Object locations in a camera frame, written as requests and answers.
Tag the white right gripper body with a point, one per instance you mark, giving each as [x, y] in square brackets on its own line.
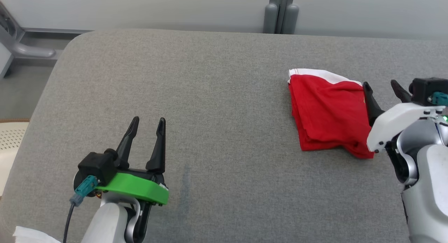
[399, 120]

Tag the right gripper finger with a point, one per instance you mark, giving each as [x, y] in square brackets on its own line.
[401, 94]
[372, 104]

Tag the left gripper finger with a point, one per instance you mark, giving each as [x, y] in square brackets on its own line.
[158, 152]
[127, 145]

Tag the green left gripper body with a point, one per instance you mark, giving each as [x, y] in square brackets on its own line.
[140, 188]

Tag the red Bulls 23 jersey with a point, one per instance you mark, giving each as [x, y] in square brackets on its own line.
[325, 113]

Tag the cream perforated laundry basket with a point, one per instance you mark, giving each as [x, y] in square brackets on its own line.
[10, 148]

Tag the grey metal floor foot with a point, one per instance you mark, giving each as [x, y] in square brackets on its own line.
[31, 51]

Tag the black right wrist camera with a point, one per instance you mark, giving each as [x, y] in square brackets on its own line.
[425, 89]

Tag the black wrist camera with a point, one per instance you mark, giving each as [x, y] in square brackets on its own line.
[98, 166]
[425, 89]

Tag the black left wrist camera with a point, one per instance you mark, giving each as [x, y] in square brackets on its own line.
[98, 166]

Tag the teal right camera connector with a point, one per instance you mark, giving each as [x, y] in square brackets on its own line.
[440, 98]

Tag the teal camera connector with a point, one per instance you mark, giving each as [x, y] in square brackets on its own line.
[84, 188]
[440, 98]

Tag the teal left camera connector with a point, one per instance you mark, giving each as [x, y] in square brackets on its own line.
[84, 188]

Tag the grey partition post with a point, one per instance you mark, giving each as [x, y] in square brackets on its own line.
[272, 15]
[290, 17]

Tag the dark grey base rail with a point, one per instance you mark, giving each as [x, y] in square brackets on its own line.
[56, 30]

